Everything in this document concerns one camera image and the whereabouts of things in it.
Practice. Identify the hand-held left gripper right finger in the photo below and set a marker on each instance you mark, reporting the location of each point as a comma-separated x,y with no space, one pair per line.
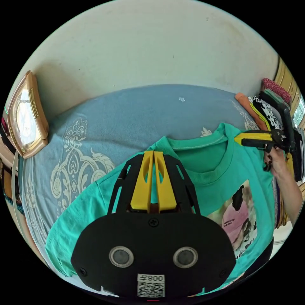
165,193

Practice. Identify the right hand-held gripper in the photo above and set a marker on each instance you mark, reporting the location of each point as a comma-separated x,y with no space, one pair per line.
277,140

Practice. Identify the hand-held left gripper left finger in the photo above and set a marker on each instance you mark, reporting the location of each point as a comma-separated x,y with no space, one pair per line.
143,188

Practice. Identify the blue green long sleeve shirt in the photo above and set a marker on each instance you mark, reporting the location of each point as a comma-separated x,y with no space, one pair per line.
214,162

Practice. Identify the person's right forearm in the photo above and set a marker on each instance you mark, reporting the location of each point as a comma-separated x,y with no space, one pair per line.
289,193

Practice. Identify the person's right hand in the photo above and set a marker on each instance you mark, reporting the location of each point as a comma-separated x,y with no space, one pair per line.
278,162

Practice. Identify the pile of clothes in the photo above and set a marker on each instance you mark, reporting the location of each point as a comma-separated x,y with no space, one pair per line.
269,104

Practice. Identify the window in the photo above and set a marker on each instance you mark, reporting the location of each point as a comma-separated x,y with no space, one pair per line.
299,114

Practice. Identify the bed with blue printed sheet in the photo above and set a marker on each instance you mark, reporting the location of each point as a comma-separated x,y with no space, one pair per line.
143,107

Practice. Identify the gold framed clock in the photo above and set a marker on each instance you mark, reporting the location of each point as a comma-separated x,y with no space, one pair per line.
26,119

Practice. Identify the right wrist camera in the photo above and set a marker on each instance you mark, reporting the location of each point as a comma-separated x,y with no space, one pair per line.
288,128

